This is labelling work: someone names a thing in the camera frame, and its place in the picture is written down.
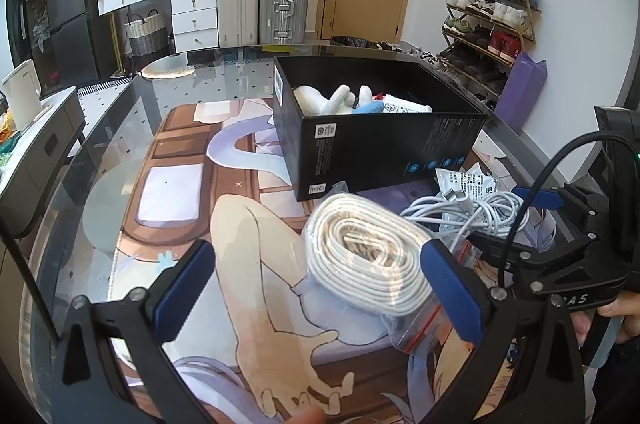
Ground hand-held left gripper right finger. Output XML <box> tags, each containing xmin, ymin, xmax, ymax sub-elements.
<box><xmin>420</xmin><ymin>240</ymin><xmax>586</xmax><ymax>424</ymax></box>

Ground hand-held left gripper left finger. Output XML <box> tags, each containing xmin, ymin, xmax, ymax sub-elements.
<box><xmin>62</xmin><ymin>240</ymin><xmax>217</xmax><ymax>424</ymax></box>

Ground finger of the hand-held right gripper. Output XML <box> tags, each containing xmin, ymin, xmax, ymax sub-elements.
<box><xmin>511</xmin><ymin>185</ymin><xmax>601</xmax><ymax>225</ymax></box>
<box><xmin>470</xmin><ymin>231</ymin><xmax>601</xmax><ymax>272</ymax></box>

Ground white charging cable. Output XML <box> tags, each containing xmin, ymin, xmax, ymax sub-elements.
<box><xmin>399</xmin><ymin>190</ymin><xmax>532</xmax><ymax>241</ymax></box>

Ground bag of white laces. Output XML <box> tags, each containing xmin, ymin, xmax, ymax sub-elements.
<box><xmin>300</xmin><ymin>181</ymin><xmax>482</xmax><ymax>353</ymax></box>

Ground black cardboard box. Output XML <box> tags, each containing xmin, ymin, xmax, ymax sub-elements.
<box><xmin>272</xmin><ymin>55</ymin><xmax>489</xmax><ymax>203</ymax></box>

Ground white tissue pack red wrapper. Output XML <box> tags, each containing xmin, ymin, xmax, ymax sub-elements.
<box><xmin>381</xmin><ymin>92</ymin><xmax>434</xmax><ymax>115</ymax></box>

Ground person's right hand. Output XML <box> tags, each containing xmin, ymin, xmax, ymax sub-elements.
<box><xmin>572</xmin><ymin>291</ymin><xmax>640</xmax><ymax>345</ymax></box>

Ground white printed packet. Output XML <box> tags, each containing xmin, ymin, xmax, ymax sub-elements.
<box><xmin>433</xmin><ymin>167</ymin><xmax>502</xmax><ymax>205</ymax></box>

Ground printed desk mat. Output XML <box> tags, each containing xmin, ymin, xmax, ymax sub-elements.
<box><xmin>80</xmin><ymin>98</ymin><xmax>576</xmax><ymax>424</ymax></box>

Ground purple paper bag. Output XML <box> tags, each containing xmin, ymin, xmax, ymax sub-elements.
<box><xmin>494</xmin><ymin>52</ymin><xmax>549</xmax><ymax>131</ymax></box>

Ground shoe rack with shoes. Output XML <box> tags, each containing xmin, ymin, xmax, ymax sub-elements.
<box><xmin>439</xmin><ymin>0</ymin><xmax>544</xmax><ymax>100</ymax></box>

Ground grey side cart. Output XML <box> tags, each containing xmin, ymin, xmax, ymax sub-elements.
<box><xmin>0</xmin><ymin>86</ymin><xmax>87</xmax><ymax>241</ymax></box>

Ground shoes on floor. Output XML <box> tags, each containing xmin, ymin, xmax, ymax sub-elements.
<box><xmin>330</xmin><ymin>34</ymin><xmax>443</xmax><ymax>67</ymax></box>

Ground pile of colourful cloths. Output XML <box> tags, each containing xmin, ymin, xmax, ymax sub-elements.
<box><xmin>0</xmin><ymin>111</ymin><xmax>16</xmax><ymax>169</ymax></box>

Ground white electric kettle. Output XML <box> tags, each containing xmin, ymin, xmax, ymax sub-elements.
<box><xmin>2</xmin><ymin>59</ymin><xmax>42</xmax><ymax>131</ymax></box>

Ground woven laundry basket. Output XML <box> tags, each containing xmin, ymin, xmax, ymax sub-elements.
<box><xmin>124</xmin><ymin>9</ymin><xmax>170</xmax><ymax>59</ymax></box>

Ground white vanity desk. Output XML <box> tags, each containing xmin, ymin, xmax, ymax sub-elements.
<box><xmin>96</xmin><ymin>0</ymin><xmax>220</xmax><ymax>55</ymax></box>

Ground white suitcase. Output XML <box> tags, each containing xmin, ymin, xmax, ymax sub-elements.
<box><xmin>216</xmin><ymin>0</ymin><xmax>261</xmax><ymax>50</ymax></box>

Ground black refrigerator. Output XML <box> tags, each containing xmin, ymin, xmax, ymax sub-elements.
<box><xmin>45</xmin><ymin>0</ymin><xmax>119</xmax><ymax>95</ymax></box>

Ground silver suitcase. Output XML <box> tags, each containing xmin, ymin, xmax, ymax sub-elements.
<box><xmin>258</xmin><ymin>0</ymin><xmax>311</xmax><ymax>46</ymax></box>

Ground dark glass cabinet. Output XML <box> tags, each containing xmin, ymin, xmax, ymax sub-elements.
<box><xmin>5</xmin><ymin>0</ymin><xmax>56</xmax><ymax>97</ymax></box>

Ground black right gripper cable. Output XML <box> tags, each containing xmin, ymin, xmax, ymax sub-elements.
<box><xmin>494</xmin><ymin>131</ymin><xmax>637</xmax><ymax>271</ymax></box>

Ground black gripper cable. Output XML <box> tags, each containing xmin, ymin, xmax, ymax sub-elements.
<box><xmin>0</xmin><ymin>221</ymin><xmax>62</xmax><ymax>341</ymax></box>
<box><xmin>494</xmin><ymin>131</ymin><xmax>637</xmax><ymax>271</ymax></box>

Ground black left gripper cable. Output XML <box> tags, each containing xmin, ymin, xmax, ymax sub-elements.
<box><xmin>0</xmin><ymin>221</ymin><xmax>62</xmax><ymax>341</ymax></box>

